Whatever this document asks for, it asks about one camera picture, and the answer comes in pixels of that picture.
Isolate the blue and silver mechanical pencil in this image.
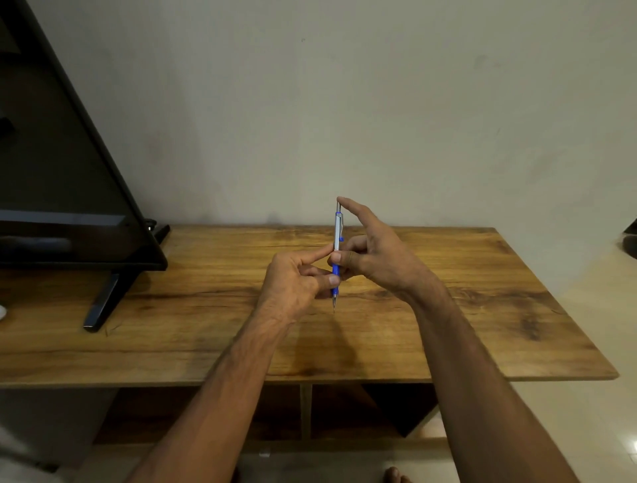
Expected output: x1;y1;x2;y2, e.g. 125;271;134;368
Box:
331;199;345;314

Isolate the wooden under-table shelf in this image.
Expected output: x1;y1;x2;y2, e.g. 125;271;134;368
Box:
94;383;449;454

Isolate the black television stand leg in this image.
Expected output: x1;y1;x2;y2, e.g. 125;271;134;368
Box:
144;218;171;245
83;272;138;333

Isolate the person's right forearm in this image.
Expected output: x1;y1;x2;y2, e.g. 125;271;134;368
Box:
398;278;581;483

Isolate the person's right hand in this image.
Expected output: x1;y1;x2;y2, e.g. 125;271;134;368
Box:
327;196;439;300

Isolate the person's left hand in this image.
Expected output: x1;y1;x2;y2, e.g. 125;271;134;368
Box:
256;245;342;324

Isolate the person's left forearm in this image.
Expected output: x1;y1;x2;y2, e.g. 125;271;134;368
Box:
126;304;294;483

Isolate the black flat screen television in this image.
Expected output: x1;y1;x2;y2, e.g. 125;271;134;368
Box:
0;0;169;272

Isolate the dark object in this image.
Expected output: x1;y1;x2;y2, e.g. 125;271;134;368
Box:
621;216;637;260

